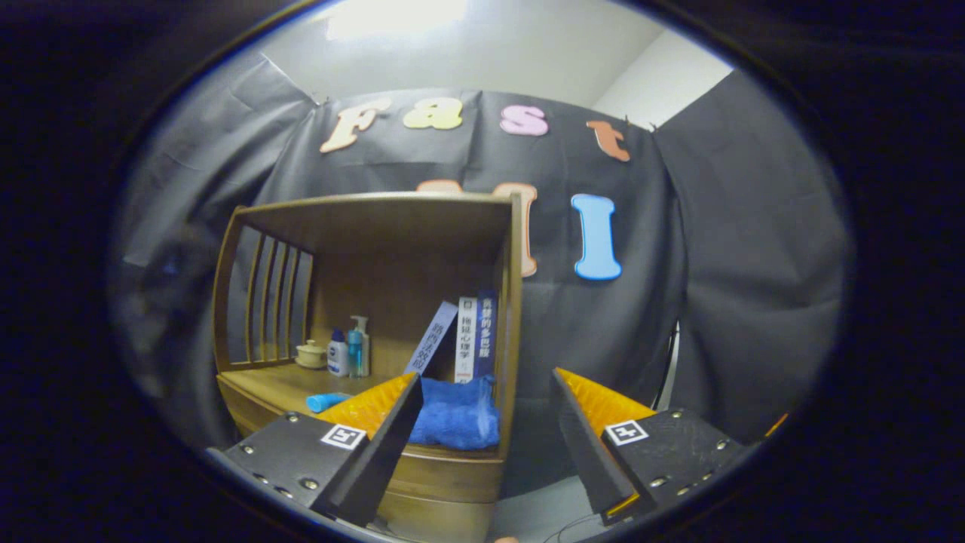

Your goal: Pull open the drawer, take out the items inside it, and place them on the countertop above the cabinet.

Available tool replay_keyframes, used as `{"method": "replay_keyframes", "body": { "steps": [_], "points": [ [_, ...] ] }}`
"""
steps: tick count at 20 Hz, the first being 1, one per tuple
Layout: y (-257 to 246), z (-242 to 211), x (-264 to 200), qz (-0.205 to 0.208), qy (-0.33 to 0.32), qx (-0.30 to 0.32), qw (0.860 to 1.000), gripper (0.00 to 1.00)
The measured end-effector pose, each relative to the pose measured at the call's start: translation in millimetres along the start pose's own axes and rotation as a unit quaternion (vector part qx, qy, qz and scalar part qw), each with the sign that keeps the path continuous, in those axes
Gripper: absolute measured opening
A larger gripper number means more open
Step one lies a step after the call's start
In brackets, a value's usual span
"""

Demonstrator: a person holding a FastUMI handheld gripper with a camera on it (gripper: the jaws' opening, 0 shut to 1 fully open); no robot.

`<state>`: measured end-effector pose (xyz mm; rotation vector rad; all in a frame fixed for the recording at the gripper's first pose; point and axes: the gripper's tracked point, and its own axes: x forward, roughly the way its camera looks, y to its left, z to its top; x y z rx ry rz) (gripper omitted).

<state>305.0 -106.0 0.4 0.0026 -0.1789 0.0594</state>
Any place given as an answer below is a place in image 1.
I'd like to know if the wooden cabinet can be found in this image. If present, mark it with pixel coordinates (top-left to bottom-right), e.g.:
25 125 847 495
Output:
211 191 525 543

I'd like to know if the wooden countertop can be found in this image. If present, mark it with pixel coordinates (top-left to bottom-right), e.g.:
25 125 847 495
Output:
219 362 502 461

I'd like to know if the wooden drawer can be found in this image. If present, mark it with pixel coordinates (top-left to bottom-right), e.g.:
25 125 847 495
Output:
219 381 504 506

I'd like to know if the blue pump bottle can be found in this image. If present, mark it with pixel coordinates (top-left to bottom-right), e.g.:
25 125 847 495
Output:
347 314 371 378

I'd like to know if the dark blue book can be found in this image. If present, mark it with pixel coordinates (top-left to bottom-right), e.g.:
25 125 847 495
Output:
475 290 498 382

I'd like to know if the blue towel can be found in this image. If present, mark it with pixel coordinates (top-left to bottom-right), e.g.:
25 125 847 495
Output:
407 376 501 451

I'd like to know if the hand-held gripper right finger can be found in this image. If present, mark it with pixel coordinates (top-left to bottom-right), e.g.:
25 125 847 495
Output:
552 367 755 527

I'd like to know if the white bottle with blue cap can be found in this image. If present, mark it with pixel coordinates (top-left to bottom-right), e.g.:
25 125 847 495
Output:
327 328 350 378

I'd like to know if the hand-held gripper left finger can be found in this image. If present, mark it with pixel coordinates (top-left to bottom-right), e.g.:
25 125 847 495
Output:
207 371 425 529

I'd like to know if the blue and white tube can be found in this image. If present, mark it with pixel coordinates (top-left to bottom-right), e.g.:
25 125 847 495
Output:
305 392 354 414

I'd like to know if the grey book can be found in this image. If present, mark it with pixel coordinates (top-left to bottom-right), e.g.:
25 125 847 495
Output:
404 300 459 378

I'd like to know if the black backdrop cloth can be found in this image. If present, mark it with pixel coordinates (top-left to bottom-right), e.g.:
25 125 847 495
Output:
113 53 849 499

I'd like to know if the white spine book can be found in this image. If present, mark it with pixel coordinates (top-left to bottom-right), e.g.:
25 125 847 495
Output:
455 296 477 384

